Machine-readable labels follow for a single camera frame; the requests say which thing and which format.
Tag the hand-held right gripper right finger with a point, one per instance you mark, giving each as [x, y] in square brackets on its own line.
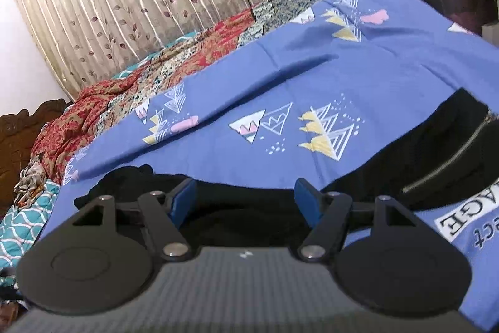
[308, 201]

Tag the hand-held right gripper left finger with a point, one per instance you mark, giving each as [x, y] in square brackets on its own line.
[182, 201]

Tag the black pants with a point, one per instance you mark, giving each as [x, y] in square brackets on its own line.
[390, 153]

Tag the red floral patchwork quilt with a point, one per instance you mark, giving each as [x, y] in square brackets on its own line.
[117, 99]

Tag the blue printed bedsheet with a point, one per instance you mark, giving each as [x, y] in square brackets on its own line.
[312, 75]

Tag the crumpled patterned cloth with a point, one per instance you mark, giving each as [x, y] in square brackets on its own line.
[31, 181]

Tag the teal wave-pattern blanket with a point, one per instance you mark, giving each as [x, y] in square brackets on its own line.
[27, 223]

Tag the carved wooden headboard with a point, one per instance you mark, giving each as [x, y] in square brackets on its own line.
[15, 145]

